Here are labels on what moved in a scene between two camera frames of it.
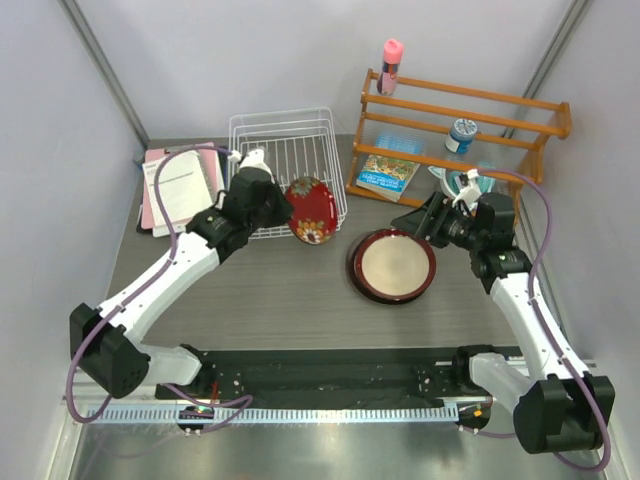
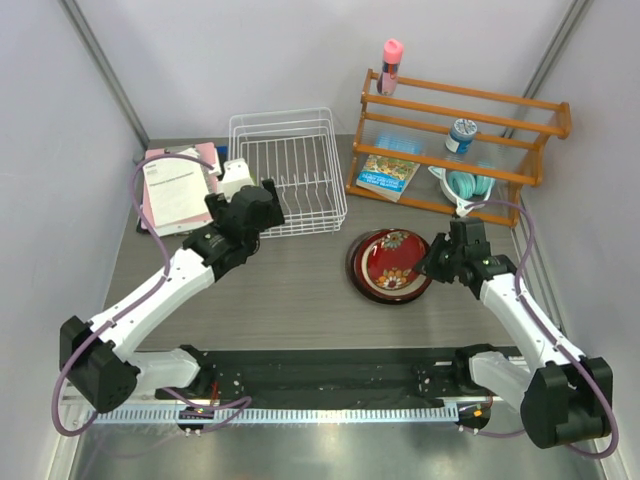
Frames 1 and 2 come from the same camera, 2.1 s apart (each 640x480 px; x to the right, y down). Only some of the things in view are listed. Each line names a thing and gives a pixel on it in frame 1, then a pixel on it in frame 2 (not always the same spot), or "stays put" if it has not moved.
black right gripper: [418, 222] to [429, 266]
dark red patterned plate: [314, 210] to [385, 263]
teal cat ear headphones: [450, 180] stays put
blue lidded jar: [461, 136] stays put
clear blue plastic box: [403, 143] stays put
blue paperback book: [387, 177] stays put
